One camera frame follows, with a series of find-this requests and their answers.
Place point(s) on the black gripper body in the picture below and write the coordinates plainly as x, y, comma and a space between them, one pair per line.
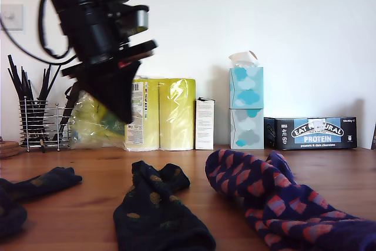
97, 39

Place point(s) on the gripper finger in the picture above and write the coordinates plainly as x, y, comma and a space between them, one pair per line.
127, 86
108, 92

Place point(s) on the navy pineapple sock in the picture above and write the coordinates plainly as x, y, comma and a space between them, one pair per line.
152, 218
50, 179

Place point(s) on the purple pink patterned sock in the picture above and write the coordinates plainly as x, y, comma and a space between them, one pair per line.
282, 174
229, 171

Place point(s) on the yellow kitchen roll pack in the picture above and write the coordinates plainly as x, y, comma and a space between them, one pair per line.
173, 115

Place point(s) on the black stick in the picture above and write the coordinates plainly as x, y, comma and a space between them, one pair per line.
45, 79
53, 79
18, 76
17, 85

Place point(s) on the small white carton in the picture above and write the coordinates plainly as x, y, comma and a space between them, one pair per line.
204, 124

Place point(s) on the round cork coaster stack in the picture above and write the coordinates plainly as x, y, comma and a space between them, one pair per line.
8, 148

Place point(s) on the white tissue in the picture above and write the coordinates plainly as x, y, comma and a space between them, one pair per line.
242, 58

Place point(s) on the blue cloud tissue box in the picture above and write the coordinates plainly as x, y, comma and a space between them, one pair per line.
246, 86

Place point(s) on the grey cloud tissue box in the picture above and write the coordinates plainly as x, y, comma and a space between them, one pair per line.
246, 130

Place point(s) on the black protein bar box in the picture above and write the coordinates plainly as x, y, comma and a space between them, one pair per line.
317, 139

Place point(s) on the dark brown board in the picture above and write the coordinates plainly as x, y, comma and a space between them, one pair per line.
373, 137

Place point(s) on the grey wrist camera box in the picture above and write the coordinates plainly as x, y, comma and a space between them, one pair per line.
142, 20

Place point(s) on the white wall switch plate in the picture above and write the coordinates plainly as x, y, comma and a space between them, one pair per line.
13, 13

